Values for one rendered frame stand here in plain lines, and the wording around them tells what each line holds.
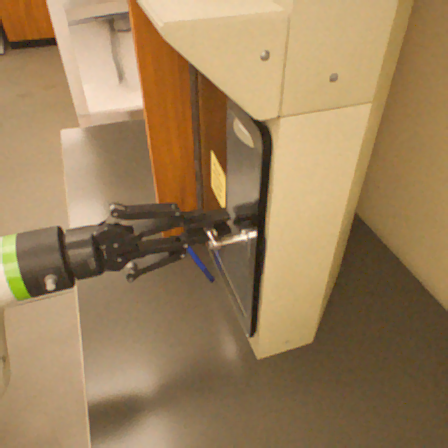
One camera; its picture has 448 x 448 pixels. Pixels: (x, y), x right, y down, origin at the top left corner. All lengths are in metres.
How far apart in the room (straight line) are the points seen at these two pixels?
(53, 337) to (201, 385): 1.40
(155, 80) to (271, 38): 0.41
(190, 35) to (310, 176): 0.22
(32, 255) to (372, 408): 0.57
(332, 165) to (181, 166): 0.44
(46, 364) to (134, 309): 1.19
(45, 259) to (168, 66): 0.40
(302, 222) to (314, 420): 0.34
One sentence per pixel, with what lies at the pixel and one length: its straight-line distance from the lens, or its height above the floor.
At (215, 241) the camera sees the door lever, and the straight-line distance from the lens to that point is 0.58.
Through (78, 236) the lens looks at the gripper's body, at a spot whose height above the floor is 1.23.
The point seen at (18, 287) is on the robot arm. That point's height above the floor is 1.20.
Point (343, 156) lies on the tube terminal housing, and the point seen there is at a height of 1.35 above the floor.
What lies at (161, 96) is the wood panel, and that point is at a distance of 0.80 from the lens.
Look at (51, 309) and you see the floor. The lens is 2.19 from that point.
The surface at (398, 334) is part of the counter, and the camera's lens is 0.87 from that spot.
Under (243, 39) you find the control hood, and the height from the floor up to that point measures 1.49.
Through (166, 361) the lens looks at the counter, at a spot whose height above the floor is 0.94.
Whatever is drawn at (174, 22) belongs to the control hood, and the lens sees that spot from 0.38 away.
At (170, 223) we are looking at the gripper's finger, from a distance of 0.60.
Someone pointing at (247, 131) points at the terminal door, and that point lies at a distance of 0.50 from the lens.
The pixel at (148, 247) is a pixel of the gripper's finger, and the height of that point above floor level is 1.18.
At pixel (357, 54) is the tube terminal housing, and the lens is 0.46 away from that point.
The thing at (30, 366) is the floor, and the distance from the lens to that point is 2.03.
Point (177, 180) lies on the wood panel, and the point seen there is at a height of 1.10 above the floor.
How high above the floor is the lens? 1.61
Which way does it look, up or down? 42 degrees down
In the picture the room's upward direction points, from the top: straight up
